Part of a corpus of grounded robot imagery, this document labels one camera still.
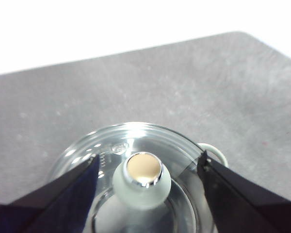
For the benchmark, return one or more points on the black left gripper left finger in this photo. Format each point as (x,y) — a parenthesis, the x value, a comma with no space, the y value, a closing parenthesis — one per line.
(51,206)

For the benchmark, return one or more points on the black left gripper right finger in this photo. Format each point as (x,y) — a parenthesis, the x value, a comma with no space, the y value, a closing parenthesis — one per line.
(245,206)

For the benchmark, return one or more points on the glass lid with green knob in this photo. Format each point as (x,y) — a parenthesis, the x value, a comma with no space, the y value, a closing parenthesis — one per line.
(140,182)

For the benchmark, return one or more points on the pale green electric pot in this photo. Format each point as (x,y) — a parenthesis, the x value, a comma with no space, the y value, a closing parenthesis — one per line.
(219,155)

